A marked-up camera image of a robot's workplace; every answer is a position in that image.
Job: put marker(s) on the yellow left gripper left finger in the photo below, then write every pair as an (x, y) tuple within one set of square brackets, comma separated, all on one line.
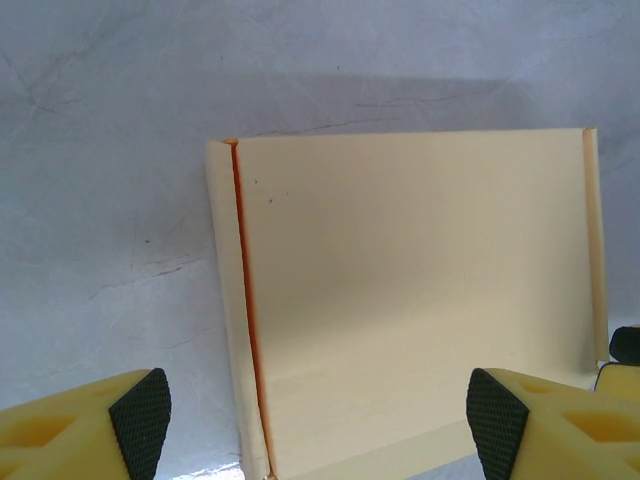
[(75, 435)]

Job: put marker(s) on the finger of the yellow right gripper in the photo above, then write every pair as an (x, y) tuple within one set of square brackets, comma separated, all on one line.
[(625, 375)]

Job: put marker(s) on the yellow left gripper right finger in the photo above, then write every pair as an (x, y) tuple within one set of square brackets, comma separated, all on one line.
[(560, 435)]

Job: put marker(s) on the yellow paper box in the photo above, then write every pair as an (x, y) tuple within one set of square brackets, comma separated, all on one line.
[(400, 275)]

